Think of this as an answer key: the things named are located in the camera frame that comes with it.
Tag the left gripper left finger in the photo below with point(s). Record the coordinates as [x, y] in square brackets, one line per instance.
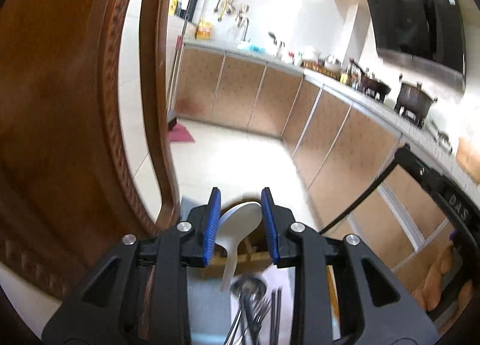
[137, 292]

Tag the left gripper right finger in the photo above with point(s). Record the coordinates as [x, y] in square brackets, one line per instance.
[344, 294]

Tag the white plastic rice spoon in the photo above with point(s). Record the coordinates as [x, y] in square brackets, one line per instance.
[233, 227]

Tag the kitchen base cabinets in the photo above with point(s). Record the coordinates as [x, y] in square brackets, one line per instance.
[337, 146]

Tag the kitchen faucet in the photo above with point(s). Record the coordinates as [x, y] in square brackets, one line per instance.
[243, 21]

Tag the right hand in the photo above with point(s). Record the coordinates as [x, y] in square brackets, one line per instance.
[428, 293]

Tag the dark cooking pot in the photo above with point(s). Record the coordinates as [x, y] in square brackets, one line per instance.
[413, 103]

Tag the steel fork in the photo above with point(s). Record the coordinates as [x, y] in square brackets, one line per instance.
[257, 309]

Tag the steel ladle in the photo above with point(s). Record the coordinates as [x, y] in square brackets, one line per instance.
[250, 291]

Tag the wooden utensil holder box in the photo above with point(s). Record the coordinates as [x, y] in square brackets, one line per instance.
[253, 256]

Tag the dark wok pan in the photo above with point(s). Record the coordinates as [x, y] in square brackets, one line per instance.
[370, 86]

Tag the black range hood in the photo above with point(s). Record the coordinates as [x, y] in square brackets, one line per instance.
[423, 35]

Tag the red floor mat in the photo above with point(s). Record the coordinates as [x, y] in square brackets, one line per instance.
[180, 134]

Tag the wicker tray on counter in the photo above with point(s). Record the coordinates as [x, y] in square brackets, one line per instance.
[315, 66]

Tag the yellow box on counter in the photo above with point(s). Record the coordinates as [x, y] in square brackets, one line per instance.
[203, 30]

